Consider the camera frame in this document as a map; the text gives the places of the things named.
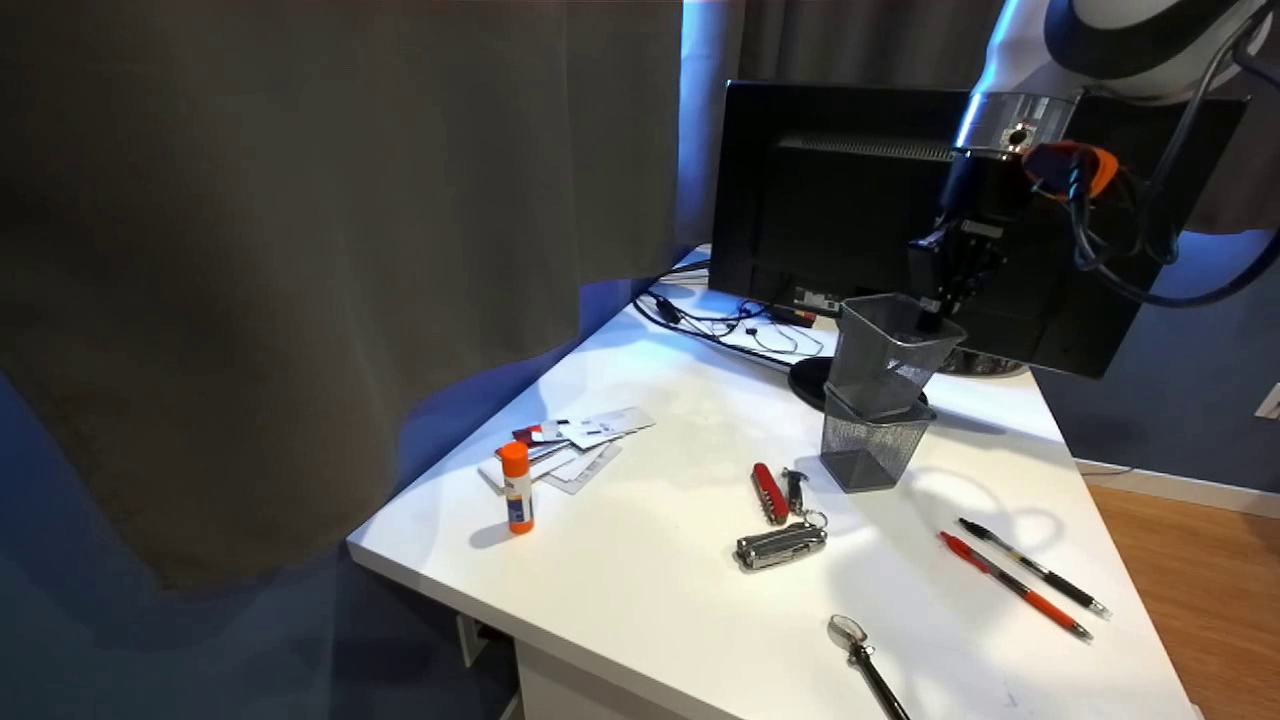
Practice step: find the orange and black wrist camera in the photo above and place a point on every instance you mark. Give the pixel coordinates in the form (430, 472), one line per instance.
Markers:
(1072, 170)

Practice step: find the black mesh pen holder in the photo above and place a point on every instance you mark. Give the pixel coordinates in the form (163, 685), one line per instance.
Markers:
(869, 455)
(881, 348)

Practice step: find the black computer monitor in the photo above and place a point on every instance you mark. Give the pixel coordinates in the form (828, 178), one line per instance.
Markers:
(824, 202)

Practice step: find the large grey curtain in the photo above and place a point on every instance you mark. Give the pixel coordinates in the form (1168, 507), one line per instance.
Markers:
(293, 243)

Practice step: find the red pocket knife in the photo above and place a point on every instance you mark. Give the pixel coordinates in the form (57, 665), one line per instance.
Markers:
(770, 494)

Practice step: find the small red blue item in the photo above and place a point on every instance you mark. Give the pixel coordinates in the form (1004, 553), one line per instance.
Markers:
(533, 433)

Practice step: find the red pen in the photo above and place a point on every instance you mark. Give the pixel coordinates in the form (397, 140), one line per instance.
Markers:
(1014, 585)

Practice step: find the orange capped glue stick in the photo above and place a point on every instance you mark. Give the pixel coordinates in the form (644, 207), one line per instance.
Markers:
(518, 497)

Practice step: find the black pen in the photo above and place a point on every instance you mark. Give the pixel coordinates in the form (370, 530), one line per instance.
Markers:
(1033, 564)

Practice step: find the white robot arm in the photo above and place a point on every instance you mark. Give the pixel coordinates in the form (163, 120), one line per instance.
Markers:
(1134, 40)

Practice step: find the silver folding multi-tool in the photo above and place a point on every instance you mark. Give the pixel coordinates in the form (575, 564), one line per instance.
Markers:
(780, 546)

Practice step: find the keyring with metal opener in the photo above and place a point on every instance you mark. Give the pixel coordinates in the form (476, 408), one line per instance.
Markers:
(798, 490)

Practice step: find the white desk cabinet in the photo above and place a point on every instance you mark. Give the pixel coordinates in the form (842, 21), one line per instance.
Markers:
(564, 685)

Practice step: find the dark oval object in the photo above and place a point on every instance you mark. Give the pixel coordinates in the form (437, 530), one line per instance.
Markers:
(990, 363)

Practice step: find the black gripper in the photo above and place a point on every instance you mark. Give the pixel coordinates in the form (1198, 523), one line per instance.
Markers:
(985, 207)

